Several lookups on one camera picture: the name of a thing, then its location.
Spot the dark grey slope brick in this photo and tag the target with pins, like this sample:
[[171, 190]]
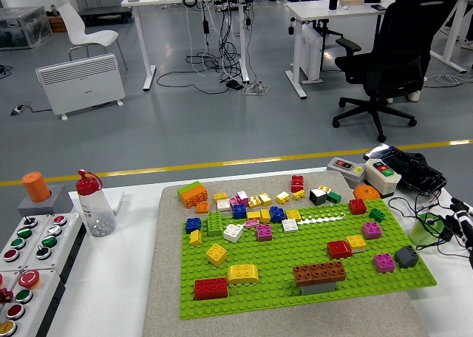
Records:
[[406, 258]]

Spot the grey block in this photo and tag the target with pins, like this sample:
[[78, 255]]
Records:
[[61, 204]]

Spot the black platform dolly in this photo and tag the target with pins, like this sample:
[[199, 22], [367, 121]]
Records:
[[105, 11]]

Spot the black floor plug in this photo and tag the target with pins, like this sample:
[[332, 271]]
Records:
[[17, 110]]

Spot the lime green flat brick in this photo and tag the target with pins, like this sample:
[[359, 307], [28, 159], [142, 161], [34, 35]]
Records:
[[188, 187]]

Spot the orange long brick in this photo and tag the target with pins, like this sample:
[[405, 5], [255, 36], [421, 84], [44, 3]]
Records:
[[194, 199]]

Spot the wooden box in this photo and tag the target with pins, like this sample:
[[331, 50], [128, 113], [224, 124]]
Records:
[[57, 24]]

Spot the grey four-button control box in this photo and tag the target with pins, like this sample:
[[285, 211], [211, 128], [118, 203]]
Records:
[[54, 230], [24, 233]]

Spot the green translucent cup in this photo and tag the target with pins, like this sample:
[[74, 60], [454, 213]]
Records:
[[421, 231]]

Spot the orange-brown brick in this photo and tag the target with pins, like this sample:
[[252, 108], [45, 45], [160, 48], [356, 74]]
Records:
[[320, 272]]

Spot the clear bottle red cap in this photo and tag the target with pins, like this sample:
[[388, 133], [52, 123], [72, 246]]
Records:
[[96, 211]]

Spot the dark brown brick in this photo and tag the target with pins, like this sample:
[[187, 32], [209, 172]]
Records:
[[337, 270]]

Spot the white flat panel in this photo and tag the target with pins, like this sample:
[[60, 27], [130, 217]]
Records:
[[116, 200]]

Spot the grey push-button box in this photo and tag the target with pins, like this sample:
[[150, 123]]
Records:
[[343, 169]]

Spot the red knob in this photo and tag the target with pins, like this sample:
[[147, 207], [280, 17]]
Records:
[[5, 295]]

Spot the yellow flat brick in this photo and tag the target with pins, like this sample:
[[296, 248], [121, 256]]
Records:
[[299, 195]]

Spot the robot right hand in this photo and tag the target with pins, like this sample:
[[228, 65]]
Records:
[[466, 226]]

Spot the orange fruit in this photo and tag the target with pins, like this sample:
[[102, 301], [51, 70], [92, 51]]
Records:
[[366, 193]]

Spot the orange cylinder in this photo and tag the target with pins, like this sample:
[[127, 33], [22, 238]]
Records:
[[35, 187]]

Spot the red long brick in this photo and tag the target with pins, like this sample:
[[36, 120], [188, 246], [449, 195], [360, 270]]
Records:
[[210, 289]]

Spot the small orange brick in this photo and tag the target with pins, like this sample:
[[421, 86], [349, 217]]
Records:
[[202, 207]]

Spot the dark green brick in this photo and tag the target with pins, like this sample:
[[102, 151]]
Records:
[[377, 215]]

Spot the grey long brick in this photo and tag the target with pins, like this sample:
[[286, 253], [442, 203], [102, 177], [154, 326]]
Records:
[[319, 288]]

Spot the beige push-button box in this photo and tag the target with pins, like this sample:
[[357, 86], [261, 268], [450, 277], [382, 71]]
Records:
[[384, 183]]

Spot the grey emergency-stop control box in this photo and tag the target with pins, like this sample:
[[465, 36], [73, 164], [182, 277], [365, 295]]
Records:
[[23, 296]]

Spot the large yellow brick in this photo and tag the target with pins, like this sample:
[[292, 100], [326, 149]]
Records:
[[216, 255]]

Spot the yellow and white brick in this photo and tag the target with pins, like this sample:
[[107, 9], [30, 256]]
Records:
[[356, 242]]

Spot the blue brick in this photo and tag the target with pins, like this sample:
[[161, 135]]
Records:
[[277, 214], [193, 225], [239, 211]]

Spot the black slope brick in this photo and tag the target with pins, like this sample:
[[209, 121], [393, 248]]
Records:
[[318, 197]]

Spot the white chair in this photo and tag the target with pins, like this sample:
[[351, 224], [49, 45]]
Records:
[[90, 37]]

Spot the white panel heater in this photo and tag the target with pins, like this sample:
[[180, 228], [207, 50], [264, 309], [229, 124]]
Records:
[[81, 82]]

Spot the magenta tall brick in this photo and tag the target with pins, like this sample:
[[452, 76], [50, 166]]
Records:
[[242, 198]]

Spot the green studded baseplate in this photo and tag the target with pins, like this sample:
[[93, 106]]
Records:
[[281, 255]]

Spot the black office chair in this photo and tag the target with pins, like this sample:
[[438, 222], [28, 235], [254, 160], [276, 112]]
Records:
[[395, 67]]

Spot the clear storage crate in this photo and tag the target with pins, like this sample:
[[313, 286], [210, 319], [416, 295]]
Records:
[[22, 28]]

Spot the light pink flat brick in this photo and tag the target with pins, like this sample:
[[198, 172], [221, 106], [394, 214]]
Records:
[[252, 224]]

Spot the tan wooden block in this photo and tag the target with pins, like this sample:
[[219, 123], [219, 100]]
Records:
[[351, 1]]

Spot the yellow curved brick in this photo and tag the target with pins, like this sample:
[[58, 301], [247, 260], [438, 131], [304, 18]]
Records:
[[242, 274]]

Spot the grey-brown mat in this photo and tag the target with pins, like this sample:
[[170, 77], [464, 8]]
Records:
[[166, 278]]

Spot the green and white brick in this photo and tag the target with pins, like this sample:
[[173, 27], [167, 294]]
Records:
[[333, 197]]

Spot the black handheld controller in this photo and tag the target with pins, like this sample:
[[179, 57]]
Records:
[[414, 170]]

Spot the small yellow brick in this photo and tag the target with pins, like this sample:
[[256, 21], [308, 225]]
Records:
[[195, 237], [324, 187]]

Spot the red tall brick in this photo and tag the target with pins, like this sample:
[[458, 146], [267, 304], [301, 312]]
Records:
[[297, 184]]

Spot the lime green tall brick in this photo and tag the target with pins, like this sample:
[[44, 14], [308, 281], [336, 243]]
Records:
[[214, 225]]

